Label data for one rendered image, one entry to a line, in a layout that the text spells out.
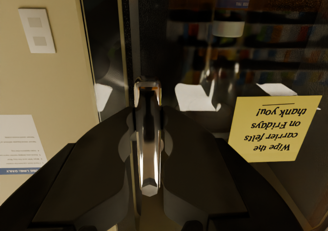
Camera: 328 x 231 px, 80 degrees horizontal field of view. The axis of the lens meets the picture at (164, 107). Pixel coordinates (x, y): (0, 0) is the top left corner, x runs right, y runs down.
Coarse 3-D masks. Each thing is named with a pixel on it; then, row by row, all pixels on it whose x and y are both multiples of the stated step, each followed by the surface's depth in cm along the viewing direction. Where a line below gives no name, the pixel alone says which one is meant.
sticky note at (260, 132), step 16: (272, 96) 17; (288, 96) 17; (304, 96) 17; (320, 96) 17; (240, 112) 18; (256, 112) 18; (272, 112) 18; (288, 112) 18; (304, 112) 18; (240, 128) 18; (256, 128) 19; (272, 128) 19; (288, 128) 19; (304, 128) 19; (240, 144) 19; (256, 144) 20; (272, 144) 20; (288, 144) 20; (256, 160) 21; (272, 160) 21; (288, 160) 21
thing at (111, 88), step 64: (128, 0) 13; (192, 0) 13; (256, 0) 13; (320, 0) 14; (128, 64) 15; (192, 64) 15; (256, 64) 16; (320, 64) 16; (320, 128) 19; (320, 192) 24
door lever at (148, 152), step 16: (144, 80) 11; (160, 80) 12; (144, 96) 11; (160, 96) 11; (144, 112) 11; (160, 112) 12; (144, 128) 12; (160, 128) 12; (144, 144) 13; (160, 144) 13; (144, 160) 13; (160, 160) 14; (144, 176) 14; (160, 176) 15; (144, 192) 14
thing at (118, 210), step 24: (120, 120) 11; (96, 144) 9; (120, 144) 10; (72, 168) 8; (96, 168) 8; (120, 168) 8; (48, 192) 7; (72, 192) 7; (96, 192) 7; (120, 192) 7; (48, 216) 6; (72, 216) 6; (96, 216) 7; (120, 216) 7
